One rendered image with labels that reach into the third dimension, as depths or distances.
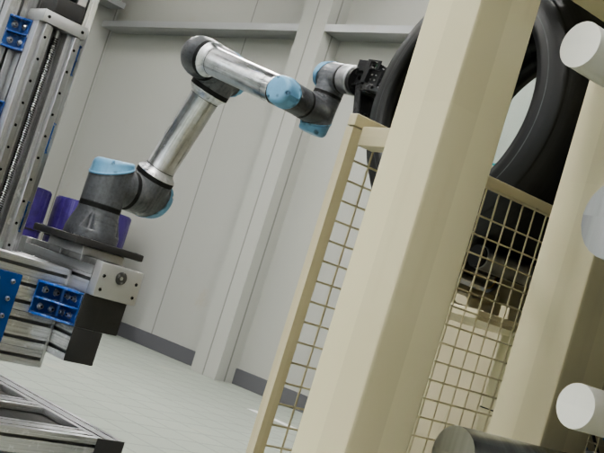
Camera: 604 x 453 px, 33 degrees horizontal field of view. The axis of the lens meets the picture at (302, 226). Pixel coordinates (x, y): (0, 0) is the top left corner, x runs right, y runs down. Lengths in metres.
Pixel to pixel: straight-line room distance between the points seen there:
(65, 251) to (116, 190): 0.21
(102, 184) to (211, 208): 5.66
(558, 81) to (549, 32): 0.11
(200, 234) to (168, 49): 2.04
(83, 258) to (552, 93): 1.37
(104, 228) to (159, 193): 0.21
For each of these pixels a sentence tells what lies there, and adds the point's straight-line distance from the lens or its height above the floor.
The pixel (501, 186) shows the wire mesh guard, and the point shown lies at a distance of 1.63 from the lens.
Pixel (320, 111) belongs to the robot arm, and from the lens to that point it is 2.51.
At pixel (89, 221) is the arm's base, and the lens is 2.74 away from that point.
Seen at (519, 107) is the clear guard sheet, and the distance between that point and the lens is 3.03.
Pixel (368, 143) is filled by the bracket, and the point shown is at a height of 0.96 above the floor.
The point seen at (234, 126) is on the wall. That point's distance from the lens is 8.49.
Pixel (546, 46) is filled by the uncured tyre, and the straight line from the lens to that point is 1.90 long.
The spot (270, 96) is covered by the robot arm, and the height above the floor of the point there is 1.17.
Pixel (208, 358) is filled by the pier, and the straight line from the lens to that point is 7.69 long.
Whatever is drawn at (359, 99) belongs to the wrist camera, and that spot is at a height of 1.23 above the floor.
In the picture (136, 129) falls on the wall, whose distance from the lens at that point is 9.57.
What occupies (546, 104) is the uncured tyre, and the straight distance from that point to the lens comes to 1.85.
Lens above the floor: 0.72
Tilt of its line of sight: 4 degrees up
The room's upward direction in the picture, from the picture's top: 17 degrees clockwise
